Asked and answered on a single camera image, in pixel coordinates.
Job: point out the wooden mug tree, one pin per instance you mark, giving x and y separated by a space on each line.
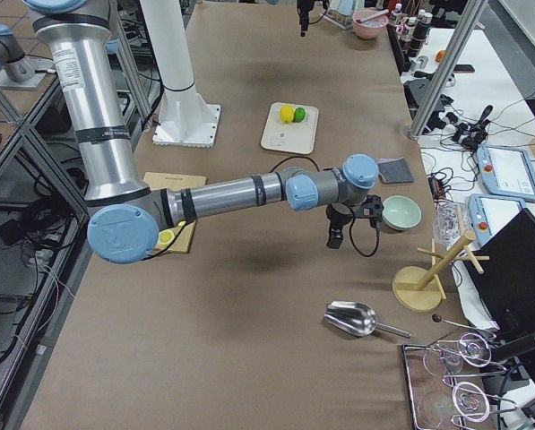
421 290

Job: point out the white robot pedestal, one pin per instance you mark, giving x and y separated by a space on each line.
184 118

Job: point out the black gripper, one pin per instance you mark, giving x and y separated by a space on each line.
337 216
304 10

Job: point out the black glass tray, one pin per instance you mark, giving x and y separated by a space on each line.
438 400

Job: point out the green lime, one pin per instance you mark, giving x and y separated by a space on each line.
299 115

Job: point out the metal scoop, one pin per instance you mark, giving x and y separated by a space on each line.
358 319

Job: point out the teach pendant tablet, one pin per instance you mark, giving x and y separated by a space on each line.
490 213
506 171

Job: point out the grey folded cloth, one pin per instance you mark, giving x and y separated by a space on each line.
394 171

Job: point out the aluminium frame post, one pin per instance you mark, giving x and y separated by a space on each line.
471 14

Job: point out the pink bowl with ice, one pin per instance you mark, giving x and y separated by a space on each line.
368 24

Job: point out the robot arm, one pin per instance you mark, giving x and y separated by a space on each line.
126 215

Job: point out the lemon slice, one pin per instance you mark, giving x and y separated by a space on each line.
165 238

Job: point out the mint green bowl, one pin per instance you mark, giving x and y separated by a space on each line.
401 213

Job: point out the yellow lemon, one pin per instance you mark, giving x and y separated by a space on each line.
287 114

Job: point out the cream rabbit tray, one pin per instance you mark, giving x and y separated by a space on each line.
293 137

